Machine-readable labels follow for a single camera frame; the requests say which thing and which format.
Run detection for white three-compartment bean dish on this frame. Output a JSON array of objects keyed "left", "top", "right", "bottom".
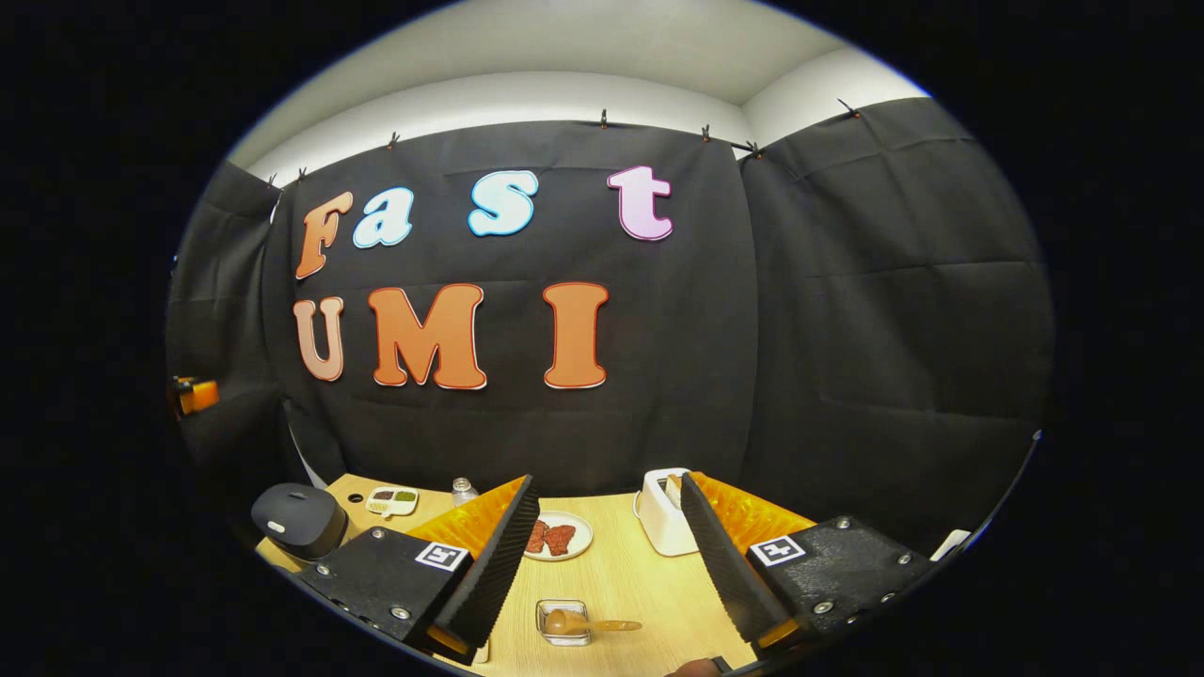
[{"left": 365, "top": 486, "right": 420, "bottom": 518}]

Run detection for dark grey rice cooker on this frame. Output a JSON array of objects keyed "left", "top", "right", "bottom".
[{"left": 250, "top": 482, "right": 350, "bottom": 562}]

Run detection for black backdrop cloth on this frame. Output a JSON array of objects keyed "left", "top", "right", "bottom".
[{"left": 167, "top": 97, "right": 1056, "bottom": 556}]

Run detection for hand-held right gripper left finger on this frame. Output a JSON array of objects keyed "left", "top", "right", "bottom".
[{"left": 294, "top": 474, "right": 542, "bottom": 666}]

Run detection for white toaster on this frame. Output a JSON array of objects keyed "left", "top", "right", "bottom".
[{"left": 635, "top": 467, "right": 702, "bottom": 558}]

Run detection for white round plate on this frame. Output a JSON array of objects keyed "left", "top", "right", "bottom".
[{"left": 522, "top": 511, "right": 594, "bottom": 562}]

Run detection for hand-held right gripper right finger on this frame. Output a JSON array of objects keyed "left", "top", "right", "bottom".
[{"left": 679, "top": 471, "right": 939, "bottom": 653}]

